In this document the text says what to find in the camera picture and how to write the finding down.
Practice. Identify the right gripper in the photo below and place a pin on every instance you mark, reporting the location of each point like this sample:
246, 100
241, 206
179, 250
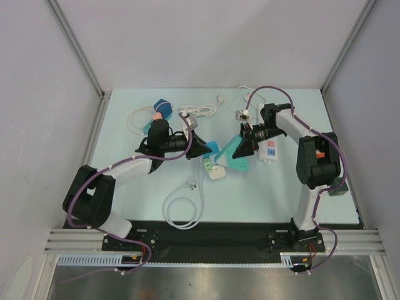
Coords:
250, 138

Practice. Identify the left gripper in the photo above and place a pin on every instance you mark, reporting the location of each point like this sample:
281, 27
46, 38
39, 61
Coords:
197, 148

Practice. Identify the light blue cube adapter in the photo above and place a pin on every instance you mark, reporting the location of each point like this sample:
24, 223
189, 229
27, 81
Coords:
213, 146

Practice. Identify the white multicolour power strip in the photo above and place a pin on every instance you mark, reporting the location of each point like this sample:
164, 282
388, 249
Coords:
268, 150

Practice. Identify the green small plug adapter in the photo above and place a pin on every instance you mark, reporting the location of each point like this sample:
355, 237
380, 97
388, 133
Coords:
208, 163

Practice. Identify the teal triangular power strip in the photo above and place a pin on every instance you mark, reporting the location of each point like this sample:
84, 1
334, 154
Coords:
225, 156

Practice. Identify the red cube plug adapter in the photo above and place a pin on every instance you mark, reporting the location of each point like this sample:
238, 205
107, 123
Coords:
320, 155

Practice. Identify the dark green cube adapter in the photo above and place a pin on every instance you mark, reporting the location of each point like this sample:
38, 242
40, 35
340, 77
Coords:
338, 188

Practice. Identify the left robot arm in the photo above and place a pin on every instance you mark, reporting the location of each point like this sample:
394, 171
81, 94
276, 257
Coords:
89, 201

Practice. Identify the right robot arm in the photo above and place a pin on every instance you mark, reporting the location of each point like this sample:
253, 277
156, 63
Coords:
317, 166

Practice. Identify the pink small plug adapter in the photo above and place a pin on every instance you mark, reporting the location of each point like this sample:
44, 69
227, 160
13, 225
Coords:
157, 116

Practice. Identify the white square charger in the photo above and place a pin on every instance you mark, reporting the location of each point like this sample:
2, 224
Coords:
217, 172

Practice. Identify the dark blue cube adapter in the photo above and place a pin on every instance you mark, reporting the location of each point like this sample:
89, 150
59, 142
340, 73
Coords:
164, 107

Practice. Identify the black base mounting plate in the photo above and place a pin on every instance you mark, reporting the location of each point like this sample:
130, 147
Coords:
215, 243

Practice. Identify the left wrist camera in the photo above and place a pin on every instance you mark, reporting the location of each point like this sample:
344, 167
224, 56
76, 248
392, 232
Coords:
189, 123

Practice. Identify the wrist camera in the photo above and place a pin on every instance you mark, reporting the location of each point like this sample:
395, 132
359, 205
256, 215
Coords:
243, 116
189, 123

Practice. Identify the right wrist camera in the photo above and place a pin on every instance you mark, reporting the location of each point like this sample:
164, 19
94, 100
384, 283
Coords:
243, 116

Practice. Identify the white slotted cable duct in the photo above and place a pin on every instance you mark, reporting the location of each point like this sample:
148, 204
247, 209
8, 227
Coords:
126, 261

